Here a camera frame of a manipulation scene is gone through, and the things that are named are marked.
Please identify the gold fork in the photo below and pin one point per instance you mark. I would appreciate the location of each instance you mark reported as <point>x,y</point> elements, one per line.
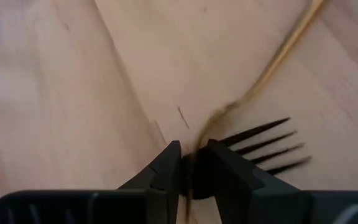
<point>280,56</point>

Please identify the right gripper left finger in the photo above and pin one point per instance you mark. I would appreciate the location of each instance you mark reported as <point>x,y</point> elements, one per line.
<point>154,202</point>

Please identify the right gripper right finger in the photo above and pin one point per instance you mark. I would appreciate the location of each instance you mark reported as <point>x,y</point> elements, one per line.
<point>259,202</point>

